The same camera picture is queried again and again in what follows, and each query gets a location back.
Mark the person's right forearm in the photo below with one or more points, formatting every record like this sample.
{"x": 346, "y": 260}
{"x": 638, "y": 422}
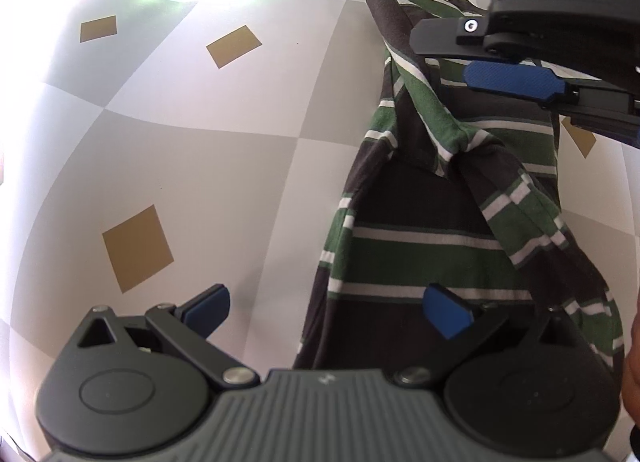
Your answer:
{"x": 632, "y": 367}

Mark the grey white diamond tablecloth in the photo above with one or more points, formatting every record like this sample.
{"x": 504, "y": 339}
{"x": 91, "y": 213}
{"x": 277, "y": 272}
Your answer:
{"x": 200, "y": 141}

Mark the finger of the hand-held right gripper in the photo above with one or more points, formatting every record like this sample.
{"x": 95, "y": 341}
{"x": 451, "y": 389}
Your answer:
{"x": 440, "y": 39}
{"x": 510, "y": 79}

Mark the green brown striped t-shirt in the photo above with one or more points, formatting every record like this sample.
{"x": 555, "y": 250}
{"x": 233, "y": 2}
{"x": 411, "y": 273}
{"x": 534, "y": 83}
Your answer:
{"x": 425, "y": 242}

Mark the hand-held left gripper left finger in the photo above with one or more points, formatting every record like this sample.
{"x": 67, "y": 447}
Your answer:
{"x": 210, "y": 309}

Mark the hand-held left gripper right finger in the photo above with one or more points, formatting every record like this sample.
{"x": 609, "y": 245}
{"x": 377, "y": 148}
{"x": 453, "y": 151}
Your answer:
{"x": 445, "y": 314}

